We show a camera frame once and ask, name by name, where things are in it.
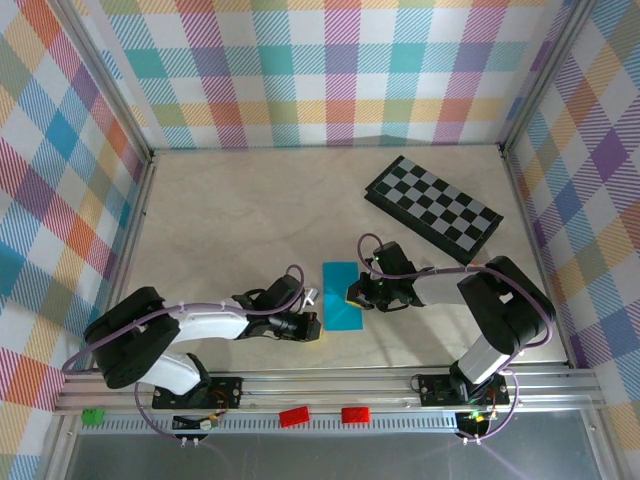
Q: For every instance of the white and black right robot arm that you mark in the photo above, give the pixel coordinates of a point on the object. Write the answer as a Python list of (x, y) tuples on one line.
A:
[(505, 305)]

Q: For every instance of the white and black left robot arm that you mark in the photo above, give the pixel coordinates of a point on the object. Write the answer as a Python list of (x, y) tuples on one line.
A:
[(205, 325)]

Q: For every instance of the red plastic block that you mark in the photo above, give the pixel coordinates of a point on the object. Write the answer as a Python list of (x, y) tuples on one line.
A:
[(294, 417), (355, 415)]

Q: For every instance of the black and grey chessboard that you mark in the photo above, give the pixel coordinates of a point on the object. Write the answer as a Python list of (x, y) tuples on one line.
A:
[(435, 205)]

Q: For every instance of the small circuit board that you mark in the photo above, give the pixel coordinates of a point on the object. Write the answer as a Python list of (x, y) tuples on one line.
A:
[(475, 417), (207, 424)]

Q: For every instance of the green connector block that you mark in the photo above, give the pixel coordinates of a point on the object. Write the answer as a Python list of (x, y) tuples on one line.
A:
[(93, 417)]

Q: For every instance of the aluminium mounting rail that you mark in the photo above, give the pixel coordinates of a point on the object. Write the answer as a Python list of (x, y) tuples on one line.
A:
[(350, 387)]

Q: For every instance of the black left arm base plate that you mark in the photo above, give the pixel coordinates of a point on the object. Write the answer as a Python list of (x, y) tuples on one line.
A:
[(225, 392)]

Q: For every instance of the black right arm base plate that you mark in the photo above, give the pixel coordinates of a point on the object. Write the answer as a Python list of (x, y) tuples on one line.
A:
[(435, 390)]

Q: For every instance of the aluminium side rail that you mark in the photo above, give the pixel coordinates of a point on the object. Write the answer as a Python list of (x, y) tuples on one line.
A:
[(137, 210), (521, 210)]

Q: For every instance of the aluminium frame post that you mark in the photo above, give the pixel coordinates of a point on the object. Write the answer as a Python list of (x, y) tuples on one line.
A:
[(542, 75), (107, 75)]

